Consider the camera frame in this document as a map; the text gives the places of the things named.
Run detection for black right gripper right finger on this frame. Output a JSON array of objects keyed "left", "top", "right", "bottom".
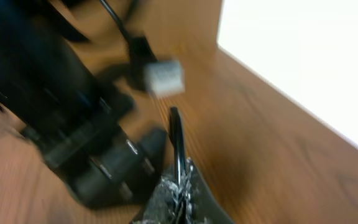
[{"left": 181, "top": 158, "right": 234, "bottom": 224}]

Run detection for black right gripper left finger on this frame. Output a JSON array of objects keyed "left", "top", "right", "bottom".
[{"left": 131, "top": 165, "right": 182, "bottom": 224}]

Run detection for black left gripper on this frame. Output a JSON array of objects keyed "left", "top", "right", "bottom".
[{"left": 21, "top": 93, "right": 167, "bottom": 208}]

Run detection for black USB cable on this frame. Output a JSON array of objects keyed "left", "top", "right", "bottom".
[{"left": 168, "top": 106, "right": 188, "bottom": 187}]

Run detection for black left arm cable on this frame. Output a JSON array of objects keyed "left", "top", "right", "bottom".
[{"left": 98, "top": 0, "right": 158, "bottom": 91}]

